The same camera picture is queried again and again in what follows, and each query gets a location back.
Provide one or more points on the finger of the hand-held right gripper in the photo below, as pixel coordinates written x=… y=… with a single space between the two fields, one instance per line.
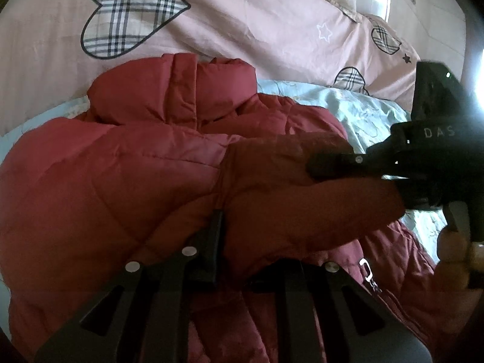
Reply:
x=336 y=166

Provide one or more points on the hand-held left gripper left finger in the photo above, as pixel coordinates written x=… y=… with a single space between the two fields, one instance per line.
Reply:
x=211 y=251

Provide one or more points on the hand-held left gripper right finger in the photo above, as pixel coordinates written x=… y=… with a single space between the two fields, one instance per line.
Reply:
x=291 y=295

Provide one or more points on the red puffer jacket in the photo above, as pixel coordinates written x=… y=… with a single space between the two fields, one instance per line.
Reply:
x=132 y=166

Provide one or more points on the person's right hand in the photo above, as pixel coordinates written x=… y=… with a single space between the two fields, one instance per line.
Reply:
x=452 y=249

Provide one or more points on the light blue floral bed sheet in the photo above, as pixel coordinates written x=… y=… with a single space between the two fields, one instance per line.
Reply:
x=363 y=113

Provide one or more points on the pink duvet with plaid hearts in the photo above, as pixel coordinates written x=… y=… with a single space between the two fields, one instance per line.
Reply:
x=264 y=26

